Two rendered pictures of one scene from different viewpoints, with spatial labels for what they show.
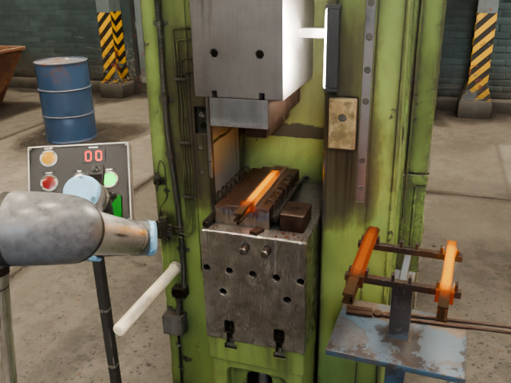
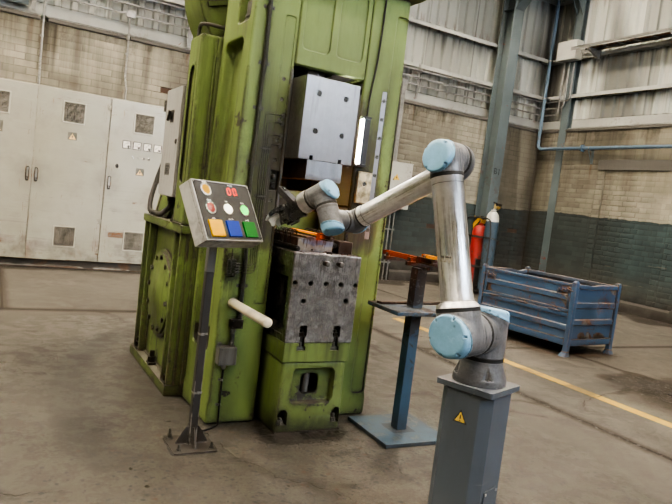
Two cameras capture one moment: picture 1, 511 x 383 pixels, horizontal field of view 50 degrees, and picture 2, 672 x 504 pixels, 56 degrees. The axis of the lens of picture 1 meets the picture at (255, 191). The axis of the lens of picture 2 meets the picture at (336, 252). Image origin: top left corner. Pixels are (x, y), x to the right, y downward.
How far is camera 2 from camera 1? 2.42 m
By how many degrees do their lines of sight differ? 50
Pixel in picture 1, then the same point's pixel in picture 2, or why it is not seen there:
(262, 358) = (322, 353)
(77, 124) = not seen: outside the picture
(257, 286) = (327, 293)
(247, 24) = (337, 117)
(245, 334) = (313, 335)
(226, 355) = (296, 357)
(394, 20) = (390, 131)
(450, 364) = not seen: hidden behind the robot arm
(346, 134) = (365, 194)
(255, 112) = (334, 172)
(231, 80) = (323, 149)
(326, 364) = not seen: hidden behind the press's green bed
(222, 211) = (302, 241)
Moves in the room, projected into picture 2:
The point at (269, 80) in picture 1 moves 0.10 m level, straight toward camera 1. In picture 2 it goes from (345, 152) to (359, 153)
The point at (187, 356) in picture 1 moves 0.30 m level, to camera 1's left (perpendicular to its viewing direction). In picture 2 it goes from (226, 390) to (175, 399)
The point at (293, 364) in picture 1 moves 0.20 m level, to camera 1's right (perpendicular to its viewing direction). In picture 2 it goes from (342, 353) to (367, 349)
